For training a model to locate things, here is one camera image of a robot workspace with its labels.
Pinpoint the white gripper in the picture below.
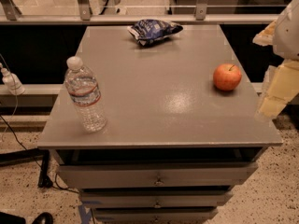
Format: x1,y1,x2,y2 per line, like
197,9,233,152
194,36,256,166
252,0,299,119

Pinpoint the red apple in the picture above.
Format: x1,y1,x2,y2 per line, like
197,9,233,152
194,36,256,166
213,63,242,91

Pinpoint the blue chip bag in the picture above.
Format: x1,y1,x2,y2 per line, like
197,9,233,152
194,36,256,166
127,19,183,47

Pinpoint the grey drawer cabinet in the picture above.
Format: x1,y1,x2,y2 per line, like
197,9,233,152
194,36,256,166
36,24,284,224

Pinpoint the top grey drawer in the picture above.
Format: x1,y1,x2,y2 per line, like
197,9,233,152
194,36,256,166
58,162,258,189

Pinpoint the grey drawer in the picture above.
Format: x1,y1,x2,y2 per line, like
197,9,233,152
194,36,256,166
58,162,258,189
80,190,233,209
93,207,218,223

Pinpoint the clear plastic water bottle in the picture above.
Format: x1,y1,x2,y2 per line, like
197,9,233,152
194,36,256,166
64,56,107,133

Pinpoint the middle grey drawer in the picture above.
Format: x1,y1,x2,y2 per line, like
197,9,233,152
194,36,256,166
80,190,233,209

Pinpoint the bottom grey drawer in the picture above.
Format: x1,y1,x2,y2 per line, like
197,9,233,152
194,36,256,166
93,207,218,223

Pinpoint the black metal stand leg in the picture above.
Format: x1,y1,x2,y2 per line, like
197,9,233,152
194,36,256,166
0,148,53,189

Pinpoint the black object bottom left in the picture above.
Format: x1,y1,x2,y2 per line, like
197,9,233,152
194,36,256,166
0,212,54,224

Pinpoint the black cable on floor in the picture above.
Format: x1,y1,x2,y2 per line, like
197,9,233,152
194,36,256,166
0,115,78,194

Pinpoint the metal railing frame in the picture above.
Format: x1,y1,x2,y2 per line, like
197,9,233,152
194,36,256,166
1,0,290,25

